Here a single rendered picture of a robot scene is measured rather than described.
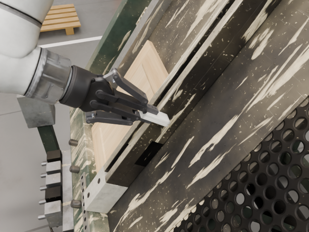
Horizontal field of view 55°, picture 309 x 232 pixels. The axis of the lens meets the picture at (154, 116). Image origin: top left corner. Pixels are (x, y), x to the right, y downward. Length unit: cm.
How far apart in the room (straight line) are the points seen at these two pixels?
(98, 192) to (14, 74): 43
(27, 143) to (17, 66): 203
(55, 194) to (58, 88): 67
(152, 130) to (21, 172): 172
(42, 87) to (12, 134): 213
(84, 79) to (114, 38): 74
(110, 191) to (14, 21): 50
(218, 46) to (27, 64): 35
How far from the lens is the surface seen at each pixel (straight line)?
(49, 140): 153
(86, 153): 105
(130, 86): 57
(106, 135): 101
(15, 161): 241
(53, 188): 116
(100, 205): 87
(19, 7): 51
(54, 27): 402
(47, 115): 139
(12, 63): 50
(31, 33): 52
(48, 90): 53
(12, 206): 216
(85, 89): 54
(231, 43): 62
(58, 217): 113
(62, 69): 52
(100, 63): 131
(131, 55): 104
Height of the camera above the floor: 166
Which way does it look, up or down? 41 degrees down
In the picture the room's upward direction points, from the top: straight up
